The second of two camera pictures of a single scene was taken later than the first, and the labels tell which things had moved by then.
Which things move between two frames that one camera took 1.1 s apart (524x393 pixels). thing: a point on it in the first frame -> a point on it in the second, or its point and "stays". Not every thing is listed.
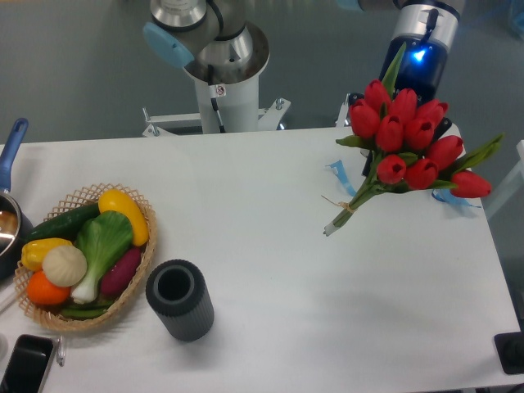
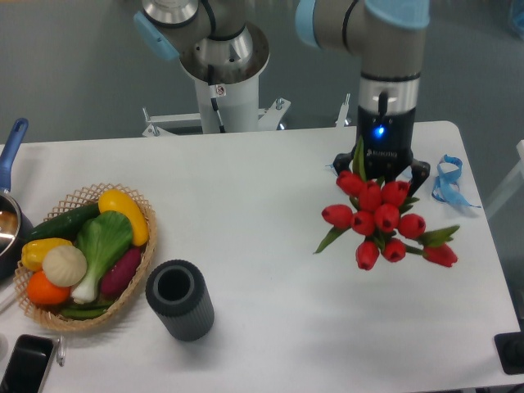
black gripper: (422, 70) -> (388, 145)
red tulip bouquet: (408, 147) -> (377, 214)
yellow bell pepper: (32, 252) stays
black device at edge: (510, 350) stays
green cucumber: (65, 226) stays
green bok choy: (100, 237) stays
